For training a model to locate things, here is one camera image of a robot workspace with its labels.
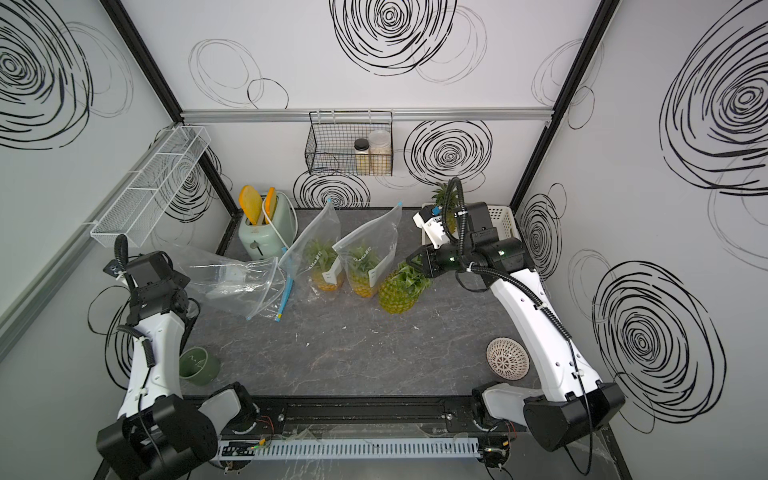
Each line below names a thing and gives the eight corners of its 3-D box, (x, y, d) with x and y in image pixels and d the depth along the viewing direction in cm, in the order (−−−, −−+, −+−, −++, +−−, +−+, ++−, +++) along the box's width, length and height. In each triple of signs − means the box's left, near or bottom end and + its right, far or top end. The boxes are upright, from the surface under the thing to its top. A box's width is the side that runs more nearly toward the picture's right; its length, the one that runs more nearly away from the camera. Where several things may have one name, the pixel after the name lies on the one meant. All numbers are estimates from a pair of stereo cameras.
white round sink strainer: (503, 387, 80) (509, 382, 76) (481, 350, 86) (485, 344, 82) (530, 374, 82) (538, 368, 78) (507, 339, 89) (512, 332, 85)
